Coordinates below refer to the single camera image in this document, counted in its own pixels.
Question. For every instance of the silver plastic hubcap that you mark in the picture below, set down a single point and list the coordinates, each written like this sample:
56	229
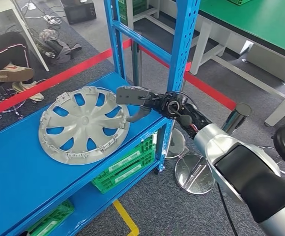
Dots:
83	122

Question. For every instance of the grey bag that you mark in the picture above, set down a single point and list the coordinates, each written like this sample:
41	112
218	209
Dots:
59	49

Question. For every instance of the blue metal shelf rack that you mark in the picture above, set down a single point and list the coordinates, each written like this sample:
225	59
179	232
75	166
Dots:
22	169

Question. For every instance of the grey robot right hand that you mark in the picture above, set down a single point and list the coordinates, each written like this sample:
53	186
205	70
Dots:
139	115

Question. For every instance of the silver black robot right arm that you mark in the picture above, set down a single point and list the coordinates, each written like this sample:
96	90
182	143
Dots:
231	153

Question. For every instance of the white power strip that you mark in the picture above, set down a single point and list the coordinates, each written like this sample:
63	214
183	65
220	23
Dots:
49	20

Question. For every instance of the green crate stack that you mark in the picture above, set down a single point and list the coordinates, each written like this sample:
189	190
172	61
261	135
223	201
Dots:
123	13

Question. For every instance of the person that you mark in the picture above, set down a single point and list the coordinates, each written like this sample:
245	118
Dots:
7	49

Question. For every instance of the green top workbench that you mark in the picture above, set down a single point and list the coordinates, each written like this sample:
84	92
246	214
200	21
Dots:
255	19

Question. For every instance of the white bench frame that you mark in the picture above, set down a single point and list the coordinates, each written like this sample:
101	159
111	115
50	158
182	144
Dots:
130	13

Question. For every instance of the green plastic crate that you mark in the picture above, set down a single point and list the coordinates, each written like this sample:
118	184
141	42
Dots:
238	1
51	218
123	169

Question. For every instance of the red barrier belt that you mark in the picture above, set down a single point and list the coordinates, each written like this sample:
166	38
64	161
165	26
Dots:
59	76
206	88

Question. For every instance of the black appliance box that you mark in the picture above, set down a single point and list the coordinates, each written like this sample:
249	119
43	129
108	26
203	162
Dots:
80	13

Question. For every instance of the wrist camera with black bracket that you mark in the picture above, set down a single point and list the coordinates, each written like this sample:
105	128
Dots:
130	96

